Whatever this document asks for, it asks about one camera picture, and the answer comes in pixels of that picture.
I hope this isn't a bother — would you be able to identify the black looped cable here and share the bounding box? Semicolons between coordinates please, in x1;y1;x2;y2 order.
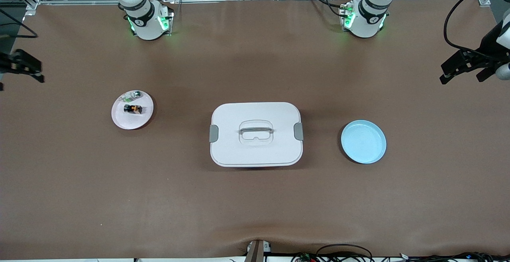
316;244;374;262

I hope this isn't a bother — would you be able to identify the clear lid handle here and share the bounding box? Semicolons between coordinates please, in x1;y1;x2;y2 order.
238;120;275;145

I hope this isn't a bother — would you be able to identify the pink round plate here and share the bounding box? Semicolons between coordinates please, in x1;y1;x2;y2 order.
111;90;154;130

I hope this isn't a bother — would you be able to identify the metal table edge bracket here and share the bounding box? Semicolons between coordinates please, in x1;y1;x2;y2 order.
245;239;271;262

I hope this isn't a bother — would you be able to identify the light blue round plate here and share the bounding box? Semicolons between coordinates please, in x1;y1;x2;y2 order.
341;120;387;164

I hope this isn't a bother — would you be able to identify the white lidded storage box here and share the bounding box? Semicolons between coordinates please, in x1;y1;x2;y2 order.
209;102;304;168

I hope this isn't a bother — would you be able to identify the brown table mat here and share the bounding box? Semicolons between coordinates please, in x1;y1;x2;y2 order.
0;0;510;260

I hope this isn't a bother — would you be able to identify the black cable bundle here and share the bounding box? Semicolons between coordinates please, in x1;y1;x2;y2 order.
398;252;510;262

